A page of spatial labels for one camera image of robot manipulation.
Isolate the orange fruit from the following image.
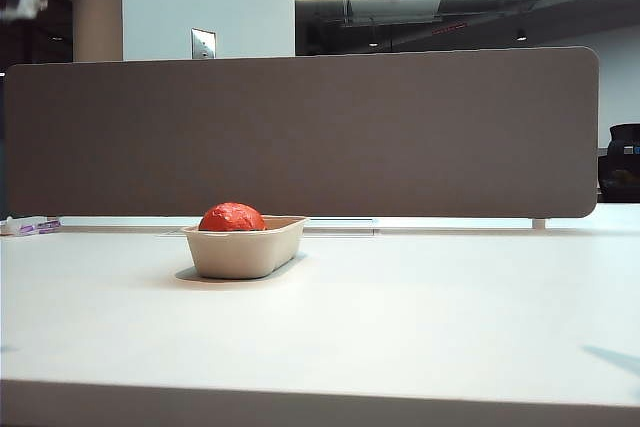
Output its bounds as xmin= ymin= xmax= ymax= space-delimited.
xmin=198 ymin=201 xmax=268 ymax=233

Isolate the beige paper lunchbox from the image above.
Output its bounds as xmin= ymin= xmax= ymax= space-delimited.
xmin=180 ymin=215 xmax=310 ymax=281

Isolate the brown fabric desk divider panel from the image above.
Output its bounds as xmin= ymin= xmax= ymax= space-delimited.
xmin=3 ymin=45 xmax=600 ymax=220

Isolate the small purple and white box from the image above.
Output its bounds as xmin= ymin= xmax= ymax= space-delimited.
xmin=0 ymin=217 xmax=62 ymax=237

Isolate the black bag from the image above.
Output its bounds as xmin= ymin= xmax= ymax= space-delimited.
xmin=598 ymin=122 xmax=640 ymax=204

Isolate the silver wall switch plate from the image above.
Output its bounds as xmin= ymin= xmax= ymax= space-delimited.
xmin=190 ymin=27 xmax=218 ymax=60

